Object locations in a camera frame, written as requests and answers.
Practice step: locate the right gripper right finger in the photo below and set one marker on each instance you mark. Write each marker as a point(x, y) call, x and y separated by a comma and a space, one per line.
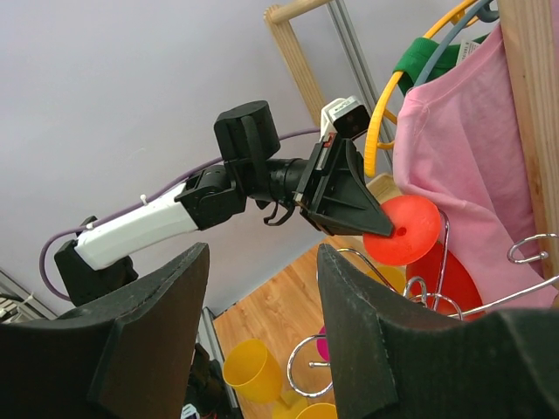
point(502, 365)

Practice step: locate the green hanging shirt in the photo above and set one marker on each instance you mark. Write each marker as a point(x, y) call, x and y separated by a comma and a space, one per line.
point(418, 54)

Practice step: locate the red plastic wine glass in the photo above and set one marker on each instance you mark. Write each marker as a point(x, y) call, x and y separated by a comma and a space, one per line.
point(433, 275)

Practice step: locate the yellow wine glass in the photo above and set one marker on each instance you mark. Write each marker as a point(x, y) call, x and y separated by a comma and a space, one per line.
point(253, 372)
point(289, 405)
point(318, 411)

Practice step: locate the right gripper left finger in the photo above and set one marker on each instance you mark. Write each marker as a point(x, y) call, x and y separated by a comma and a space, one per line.
point(124, 355)

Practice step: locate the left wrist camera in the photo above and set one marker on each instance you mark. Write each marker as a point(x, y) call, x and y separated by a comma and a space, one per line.
point(348, 117)

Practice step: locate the aluminium frame rail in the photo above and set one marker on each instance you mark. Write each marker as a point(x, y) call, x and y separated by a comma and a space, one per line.
point(353, 49)

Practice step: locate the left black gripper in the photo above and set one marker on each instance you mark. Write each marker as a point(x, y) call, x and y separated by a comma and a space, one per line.
point(332, 194)

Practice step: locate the wooden clothes rack frame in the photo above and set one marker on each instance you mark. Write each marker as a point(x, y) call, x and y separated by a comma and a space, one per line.
point(529, 41)

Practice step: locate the magenta plastic wine glass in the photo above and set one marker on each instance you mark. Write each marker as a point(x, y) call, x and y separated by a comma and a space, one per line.
point(322, 345)

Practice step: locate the pink hanging shirt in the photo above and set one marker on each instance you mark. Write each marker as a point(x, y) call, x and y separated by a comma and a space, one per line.
point(458, 144)

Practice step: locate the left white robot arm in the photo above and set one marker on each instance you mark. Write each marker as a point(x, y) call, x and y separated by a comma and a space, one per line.
point(98, 260)

